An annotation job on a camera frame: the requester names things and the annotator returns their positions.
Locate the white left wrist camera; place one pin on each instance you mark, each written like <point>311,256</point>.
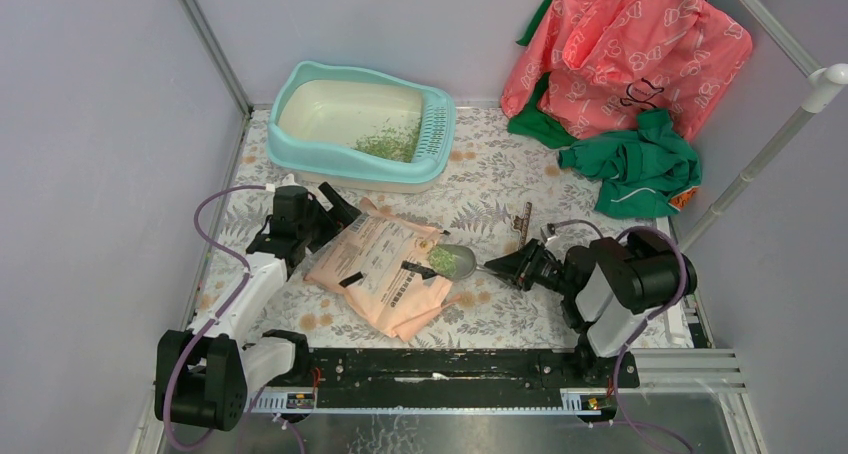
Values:
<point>288,180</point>

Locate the green cat litter pile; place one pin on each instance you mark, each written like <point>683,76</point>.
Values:
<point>391,142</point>

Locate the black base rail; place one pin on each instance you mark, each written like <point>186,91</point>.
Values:
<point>512,379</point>

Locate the pink cat litter bag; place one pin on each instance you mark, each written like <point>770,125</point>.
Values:
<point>365,265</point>

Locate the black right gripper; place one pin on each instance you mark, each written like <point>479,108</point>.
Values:
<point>519,267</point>

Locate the dark green garment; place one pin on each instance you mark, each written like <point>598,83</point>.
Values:
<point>577,77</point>

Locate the grey litter scoop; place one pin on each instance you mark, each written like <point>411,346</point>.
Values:
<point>455,262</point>

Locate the teal litter box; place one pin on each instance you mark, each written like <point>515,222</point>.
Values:
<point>322,110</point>

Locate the brown bag sealing clip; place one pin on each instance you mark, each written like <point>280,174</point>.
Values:
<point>521,223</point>

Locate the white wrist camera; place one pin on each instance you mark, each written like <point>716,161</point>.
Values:
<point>288,180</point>
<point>548,233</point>

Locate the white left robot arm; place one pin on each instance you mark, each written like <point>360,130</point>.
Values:
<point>205,373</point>

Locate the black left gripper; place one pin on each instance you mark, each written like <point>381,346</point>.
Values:
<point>342,211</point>

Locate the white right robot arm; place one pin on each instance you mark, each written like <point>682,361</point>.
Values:
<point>609,291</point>

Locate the green sweatshirt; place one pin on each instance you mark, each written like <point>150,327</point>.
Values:
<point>648,172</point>

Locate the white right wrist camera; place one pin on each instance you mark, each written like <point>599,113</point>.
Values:
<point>548,233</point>

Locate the pink patterned jacket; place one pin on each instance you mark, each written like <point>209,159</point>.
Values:
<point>703,50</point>

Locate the white pole stand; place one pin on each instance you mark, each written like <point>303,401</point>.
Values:
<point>826,84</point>

